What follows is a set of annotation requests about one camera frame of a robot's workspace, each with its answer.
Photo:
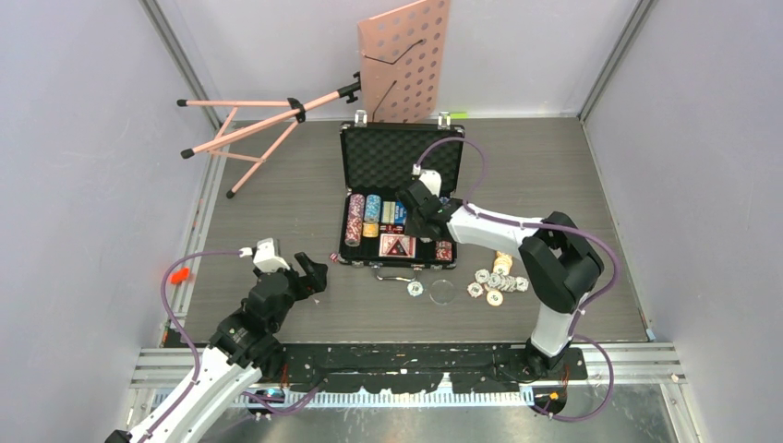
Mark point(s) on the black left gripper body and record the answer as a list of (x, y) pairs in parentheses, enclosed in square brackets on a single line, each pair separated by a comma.
[(295, 286)]

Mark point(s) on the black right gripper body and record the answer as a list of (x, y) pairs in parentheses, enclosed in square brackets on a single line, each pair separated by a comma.
[(414, 226)]

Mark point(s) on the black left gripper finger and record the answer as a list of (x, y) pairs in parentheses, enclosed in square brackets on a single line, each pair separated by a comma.
[(308, 265), (312, 282)]

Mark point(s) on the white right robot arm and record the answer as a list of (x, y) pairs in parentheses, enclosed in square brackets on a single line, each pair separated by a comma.
[(561, 265)]

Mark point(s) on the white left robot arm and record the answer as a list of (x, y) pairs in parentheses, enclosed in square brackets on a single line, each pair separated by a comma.
[(241, 352)]

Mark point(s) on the blue Texas Hold'em card deck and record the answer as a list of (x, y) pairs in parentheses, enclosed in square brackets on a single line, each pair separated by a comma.
[(393, 213)]

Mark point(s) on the red chip stack right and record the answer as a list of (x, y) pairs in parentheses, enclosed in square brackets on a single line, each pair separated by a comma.
[(443, 251)]

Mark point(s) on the red backed card deck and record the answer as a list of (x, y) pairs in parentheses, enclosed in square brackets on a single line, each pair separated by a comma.
[(412, 244)]

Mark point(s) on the triangular all in button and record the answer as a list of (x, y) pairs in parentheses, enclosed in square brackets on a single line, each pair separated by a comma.
[(396, 246)]

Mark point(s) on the light blue chip stack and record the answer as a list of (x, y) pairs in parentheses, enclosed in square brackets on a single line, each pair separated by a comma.
[(373, 208)]

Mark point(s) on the dark red chip stack left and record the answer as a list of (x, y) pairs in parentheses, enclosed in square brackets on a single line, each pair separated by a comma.
[(353, 231)]

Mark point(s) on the yellow chip stack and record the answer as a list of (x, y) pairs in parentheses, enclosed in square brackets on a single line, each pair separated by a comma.
[(370, 230)]

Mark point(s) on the white 10 poker chip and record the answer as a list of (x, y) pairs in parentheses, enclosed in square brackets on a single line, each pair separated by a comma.
[(415, 288)]

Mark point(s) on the purple poker chip stack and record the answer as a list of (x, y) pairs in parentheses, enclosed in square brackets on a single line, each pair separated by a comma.
[(356, 206)]

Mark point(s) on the clear acrylic dealer disc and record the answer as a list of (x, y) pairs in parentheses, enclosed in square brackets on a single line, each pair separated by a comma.
[(441, 292)]

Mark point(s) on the black aluminium poker case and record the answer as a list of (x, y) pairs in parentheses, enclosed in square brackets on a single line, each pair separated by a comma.
[(378, 159)]

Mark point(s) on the pile of loose poker chips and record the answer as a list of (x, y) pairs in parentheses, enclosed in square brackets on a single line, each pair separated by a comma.
[(493, 284)]

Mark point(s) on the pink perforated music stand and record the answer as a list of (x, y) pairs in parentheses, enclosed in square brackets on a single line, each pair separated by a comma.
[(400, 62)]

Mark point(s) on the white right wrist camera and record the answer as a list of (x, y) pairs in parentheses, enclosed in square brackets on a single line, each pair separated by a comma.
[(432, 180)]

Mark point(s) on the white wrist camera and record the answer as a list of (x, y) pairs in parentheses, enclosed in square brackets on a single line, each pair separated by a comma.
[(264, 256), (432, 180)]

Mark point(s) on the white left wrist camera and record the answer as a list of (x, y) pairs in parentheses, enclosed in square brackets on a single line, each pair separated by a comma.
[(264, 256)]

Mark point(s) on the orange clip on rail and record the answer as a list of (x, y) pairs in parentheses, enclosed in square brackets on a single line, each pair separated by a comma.
[(179, 276)]

